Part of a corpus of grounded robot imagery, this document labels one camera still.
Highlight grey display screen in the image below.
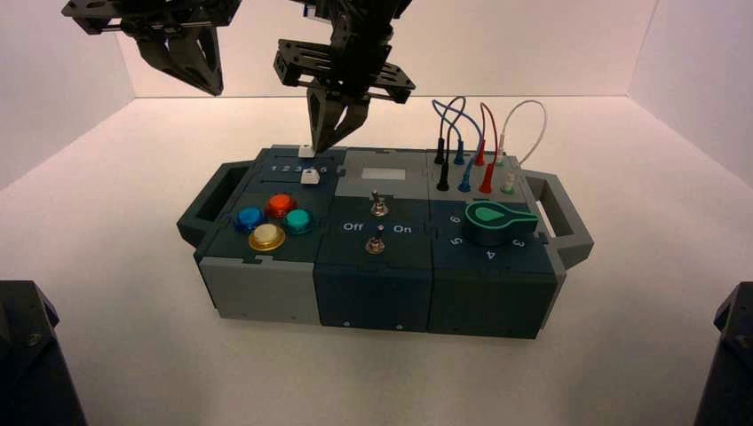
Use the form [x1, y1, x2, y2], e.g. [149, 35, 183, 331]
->
[361, 167, 407, 182]

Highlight blue round push button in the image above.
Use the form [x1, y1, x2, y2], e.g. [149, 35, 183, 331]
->
[234, 207, 267, 234]

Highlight green rotary knob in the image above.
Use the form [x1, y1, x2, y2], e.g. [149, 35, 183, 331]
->
[464, 201, 539, 247]

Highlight yellow round push button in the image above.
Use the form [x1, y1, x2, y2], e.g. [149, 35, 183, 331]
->
[248, 223, 288, 253]

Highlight black jumper cable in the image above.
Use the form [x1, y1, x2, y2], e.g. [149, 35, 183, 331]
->
[433, 97, 468, 193]

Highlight blue jumper cable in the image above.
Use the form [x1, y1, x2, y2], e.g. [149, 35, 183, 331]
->
[432, 99, 486, 194]

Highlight dark teal grey task box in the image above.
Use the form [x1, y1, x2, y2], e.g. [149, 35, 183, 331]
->
[177, 144, 594, 341]

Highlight red round push button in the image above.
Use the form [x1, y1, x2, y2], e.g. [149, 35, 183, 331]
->
[265, 193, 297, 220]

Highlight white jumper cable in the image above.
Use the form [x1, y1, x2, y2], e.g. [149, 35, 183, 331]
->
[494, 99, 548, 194]

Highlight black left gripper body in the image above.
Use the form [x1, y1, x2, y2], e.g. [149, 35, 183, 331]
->
[61, 0, 242, 43]

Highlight red jumper cable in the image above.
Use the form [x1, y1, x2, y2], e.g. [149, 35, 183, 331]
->
[473, 102, 500, 195]

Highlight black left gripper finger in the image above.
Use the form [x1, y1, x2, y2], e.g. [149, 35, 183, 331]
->
[136, 34, 207, 90]
[196, 26, 225, 97]

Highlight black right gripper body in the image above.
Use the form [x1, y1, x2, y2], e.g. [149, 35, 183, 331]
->
[273, 0, 416, 108]

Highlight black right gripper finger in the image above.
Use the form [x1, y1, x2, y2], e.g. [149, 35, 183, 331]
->
[306, 89, 343, 155]
[330, 97, 372, 148]

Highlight teal round push button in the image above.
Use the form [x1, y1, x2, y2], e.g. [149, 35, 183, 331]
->
[282, 209, 316, 236]

